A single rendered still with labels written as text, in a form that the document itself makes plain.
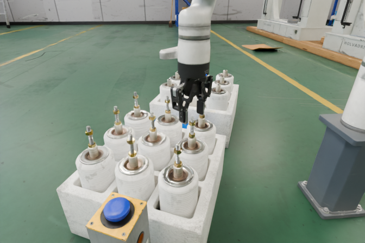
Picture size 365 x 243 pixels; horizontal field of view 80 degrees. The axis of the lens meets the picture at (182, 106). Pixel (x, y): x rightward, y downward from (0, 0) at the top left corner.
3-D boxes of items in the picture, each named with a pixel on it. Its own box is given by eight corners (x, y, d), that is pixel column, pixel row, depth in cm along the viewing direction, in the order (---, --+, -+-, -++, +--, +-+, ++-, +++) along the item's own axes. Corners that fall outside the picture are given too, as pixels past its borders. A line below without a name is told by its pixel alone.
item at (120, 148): (107, 173, 77) (99, 130, 69) (132, 162, 82) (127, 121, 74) (118, 191, 70) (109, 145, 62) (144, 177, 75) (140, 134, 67)
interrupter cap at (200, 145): (207, 141, 63) (207, 140, 63) (201, 158, 57) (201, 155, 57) (183, 136, 66) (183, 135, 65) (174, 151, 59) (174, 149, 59)
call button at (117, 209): (135, 208, 36) (134, 199, 35) (122, 230, 33) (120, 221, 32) (114, 202, 37) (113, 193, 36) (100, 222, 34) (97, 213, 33)
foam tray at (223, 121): (235, 112, 134) (239, 84, 126) (227, 148, 101) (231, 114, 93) (176, 103, 145) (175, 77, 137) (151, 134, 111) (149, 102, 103)
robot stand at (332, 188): (333, 181, 82) (362, 112, 69) (365, 216, 69) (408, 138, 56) (296, 184, 81) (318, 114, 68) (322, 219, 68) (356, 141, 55)
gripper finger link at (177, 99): (172, 85, 49) (177, 106, 53) (167, 89, 48) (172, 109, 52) (181, 88, 48) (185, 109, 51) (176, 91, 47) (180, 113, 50)
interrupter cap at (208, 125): (216, 123, 73) (216, 122, 72) (207, 135, 67) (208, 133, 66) (195, 119, 76) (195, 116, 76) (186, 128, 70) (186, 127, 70)
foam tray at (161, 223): (222, 172, 87) (226, 135, 79) (198, 280, 53) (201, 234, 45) (135, 153, 98) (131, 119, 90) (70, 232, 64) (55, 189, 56)
